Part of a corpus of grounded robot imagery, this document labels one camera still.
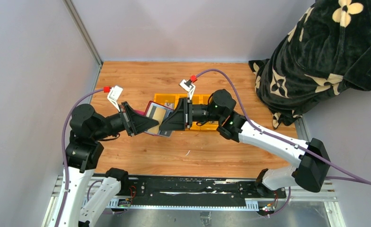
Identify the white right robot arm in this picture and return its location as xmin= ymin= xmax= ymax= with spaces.
xmin=159 ymin=89 xmax=330 ymax=198

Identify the silver VIP card front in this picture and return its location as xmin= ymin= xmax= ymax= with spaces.
xmin=164 ymin=101 xmax=175 ymax=110

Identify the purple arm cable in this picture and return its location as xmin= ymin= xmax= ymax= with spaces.
xmin=53 ymin=88 xmax=106 ymax=227
xmin=195 ymin=69 xmax=371 ymax=217

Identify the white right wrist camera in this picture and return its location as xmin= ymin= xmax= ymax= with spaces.
xmin=179 ymin=75 xmax=197 ymax=100

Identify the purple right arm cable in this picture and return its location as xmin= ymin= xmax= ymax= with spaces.
xmin=195 ymin=69 xmax=371 ymax=217

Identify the black floral blanket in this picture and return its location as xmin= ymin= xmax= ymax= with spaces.
xmin=248 ymin=0 xmax=371 ymax=129

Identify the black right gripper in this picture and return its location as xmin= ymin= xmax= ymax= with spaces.
xmin=159 ymin=98 xmax=224 ymax=131

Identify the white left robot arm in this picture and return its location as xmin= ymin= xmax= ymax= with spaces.
xmin=49 ymin=102 xmax=159 ymax=227

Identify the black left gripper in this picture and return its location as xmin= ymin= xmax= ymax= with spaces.
xmin=93 ymin=101 xmax=159 ymax=140

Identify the beige striped credit card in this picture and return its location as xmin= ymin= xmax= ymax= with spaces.
xmin=145 ymin=102 xmax=172 ymax=135

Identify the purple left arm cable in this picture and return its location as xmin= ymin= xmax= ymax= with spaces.
xmin=53 ymin=88 xmax=106 ymax=227

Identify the yellow bin with black holder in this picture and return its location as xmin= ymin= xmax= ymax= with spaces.
xmin=175 ymin=94 xmax=201 ymax=131

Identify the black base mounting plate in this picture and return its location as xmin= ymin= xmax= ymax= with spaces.
xmin=118 ymin=175 xmax=286 ymax=208

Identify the red leather card holder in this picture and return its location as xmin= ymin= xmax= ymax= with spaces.
xmin=135 ymin=101 xmax=174 ymax=138

